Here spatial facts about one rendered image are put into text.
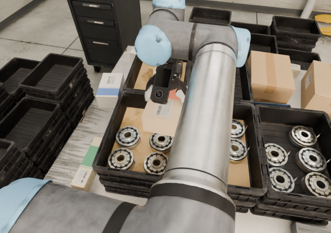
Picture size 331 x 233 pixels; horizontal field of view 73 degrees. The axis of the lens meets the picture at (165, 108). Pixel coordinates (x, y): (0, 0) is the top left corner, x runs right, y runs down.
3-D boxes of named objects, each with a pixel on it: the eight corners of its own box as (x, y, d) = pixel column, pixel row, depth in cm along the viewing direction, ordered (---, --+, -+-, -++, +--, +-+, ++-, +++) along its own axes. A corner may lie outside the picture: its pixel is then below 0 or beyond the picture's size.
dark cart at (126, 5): (127, 80, 247) (113, -5, 180) (90, 74, 254) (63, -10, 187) (144, 49, 286) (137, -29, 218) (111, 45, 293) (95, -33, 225)
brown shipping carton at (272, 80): (282, 110, 126) (295, 89, 114) (243, 102, 129) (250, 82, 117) (279, 76, 145) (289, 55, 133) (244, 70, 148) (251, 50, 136)
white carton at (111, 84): (119, 108, 127) (117, 97, 120) (99, 107, 127) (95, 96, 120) (125, 84, 140) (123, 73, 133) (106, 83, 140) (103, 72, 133)
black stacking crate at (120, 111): (174, 193, 84) (175, 181, 75) (98, 182, 87) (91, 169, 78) (183, 113, 109) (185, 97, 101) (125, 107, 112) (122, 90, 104)
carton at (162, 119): (178, 138, 72) (179, 123, 67) (143, 130, 74) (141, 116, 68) (187, 102, 82) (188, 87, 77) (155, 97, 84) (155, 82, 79)
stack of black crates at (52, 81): (75, 131, 184) (55, 92, 150) (43, 124, 189) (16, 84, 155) (96, 97, 210) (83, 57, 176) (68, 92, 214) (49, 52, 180)
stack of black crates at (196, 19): (223, 48, 263) (231, 10, 229) (221, 63, 244) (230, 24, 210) (189, 43, 269) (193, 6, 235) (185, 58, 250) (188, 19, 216)
